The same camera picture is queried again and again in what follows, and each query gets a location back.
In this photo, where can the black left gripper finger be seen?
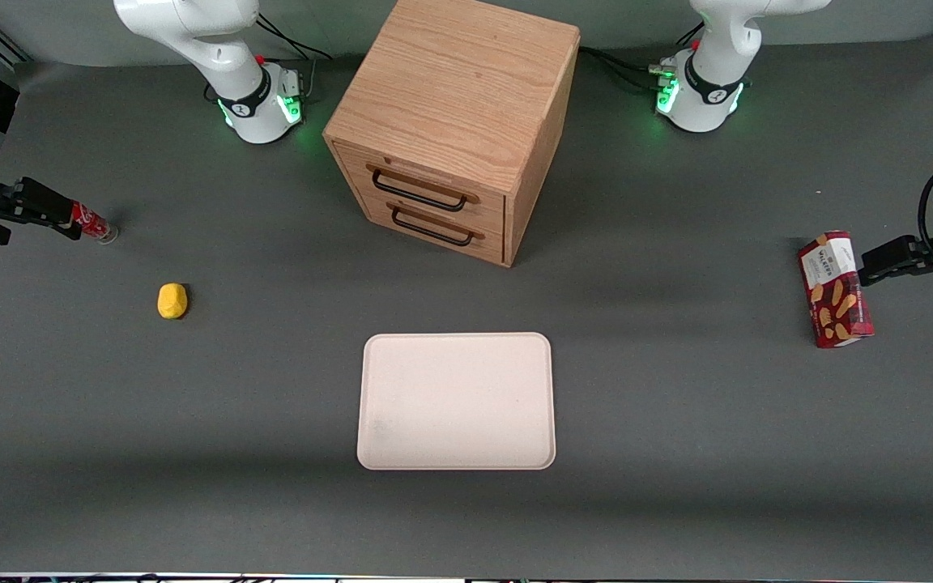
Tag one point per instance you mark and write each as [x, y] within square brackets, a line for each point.
[896, 253]
[888, 273]

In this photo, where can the red coke bottle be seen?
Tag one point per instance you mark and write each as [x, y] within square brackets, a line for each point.
[94, 223]

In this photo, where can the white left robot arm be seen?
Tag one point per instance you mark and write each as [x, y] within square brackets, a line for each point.
[705, 89]

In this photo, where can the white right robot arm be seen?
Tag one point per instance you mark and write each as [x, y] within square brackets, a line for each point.
[256, 105]

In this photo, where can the beige rectangular tray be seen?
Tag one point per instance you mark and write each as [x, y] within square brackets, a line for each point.
[456, 401]

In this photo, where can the red cookie box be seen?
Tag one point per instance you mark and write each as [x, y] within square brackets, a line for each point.
[835, 291]

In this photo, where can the yellow lemon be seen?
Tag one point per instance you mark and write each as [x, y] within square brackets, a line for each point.
[172, 300]

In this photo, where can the wooden drawer front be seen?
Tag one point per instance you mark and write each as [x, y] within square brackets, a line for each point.
[434, 174]
[450, 235]

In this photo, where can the wooden drawer cabinet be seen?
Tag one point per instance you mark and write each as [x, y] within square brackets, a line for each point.
[454, 89]

